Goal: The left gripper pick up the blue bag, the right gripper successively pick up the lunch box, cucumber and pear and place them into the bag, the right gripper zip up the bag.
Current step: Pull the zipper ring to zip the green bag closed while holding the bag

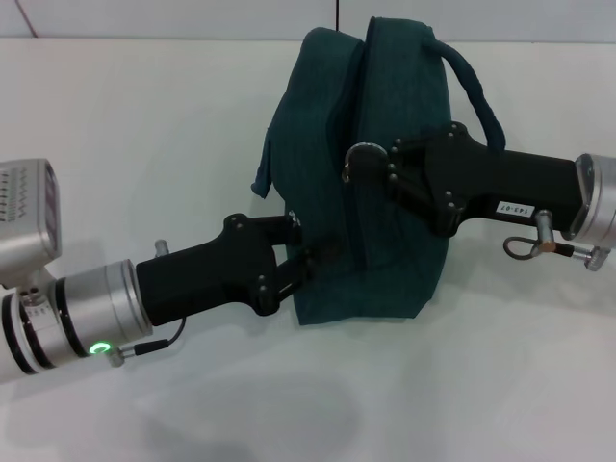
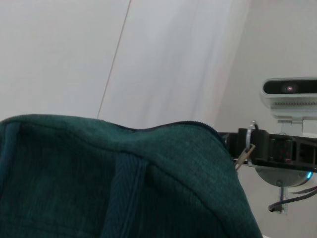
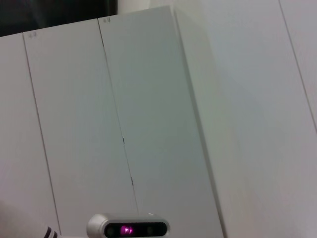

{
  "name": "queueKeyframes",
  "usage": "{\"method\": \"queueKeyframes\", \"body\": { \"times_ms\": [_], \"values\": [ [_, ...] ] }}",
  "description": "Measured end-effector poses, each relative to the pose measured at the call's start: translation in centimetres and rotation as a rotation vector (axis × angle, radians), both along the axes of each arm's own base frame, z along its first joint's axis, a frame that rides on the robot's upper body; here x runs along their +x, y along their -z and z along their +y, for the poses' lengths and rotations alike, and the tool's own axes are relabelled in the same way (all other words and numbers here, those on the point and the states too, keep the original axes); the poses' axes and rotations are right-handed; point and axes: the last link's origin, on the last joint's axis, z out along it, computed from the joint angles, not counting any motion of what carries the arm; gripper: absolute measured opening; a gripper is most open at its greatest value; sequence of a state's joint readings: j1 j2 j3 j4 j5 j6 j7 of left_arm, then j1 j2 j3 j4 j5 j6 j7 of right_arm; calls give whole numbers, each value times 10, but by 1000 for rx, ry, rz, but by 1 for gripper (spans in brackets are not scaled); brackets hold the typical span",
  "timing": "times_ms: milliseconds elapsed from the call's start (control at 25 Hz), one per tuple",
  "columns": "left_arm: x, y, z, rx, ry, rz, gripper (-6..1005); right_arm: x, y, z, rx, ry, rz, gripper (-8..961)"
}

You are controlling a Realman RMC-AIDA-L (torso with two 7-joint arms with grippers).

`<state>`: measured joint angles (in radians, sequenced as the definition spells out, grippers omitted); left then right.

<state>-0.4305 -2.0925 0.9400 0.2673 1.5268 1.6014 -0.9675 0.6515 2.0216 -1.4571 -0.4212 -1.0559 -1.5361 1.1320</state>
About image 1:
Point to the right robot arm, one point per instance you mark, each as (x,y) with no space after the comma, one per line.
(597,197)

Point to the dark teal zipper bag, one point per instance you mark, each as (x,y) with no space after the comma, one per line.
(313,144)

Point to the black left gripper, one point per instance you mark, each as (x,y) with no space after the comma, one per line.
(207,274)

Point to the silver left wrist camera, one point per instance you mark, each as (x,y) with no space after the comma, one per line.
(24,216)

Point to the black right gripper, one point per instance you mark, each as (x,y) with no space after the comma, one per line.
(505,183)

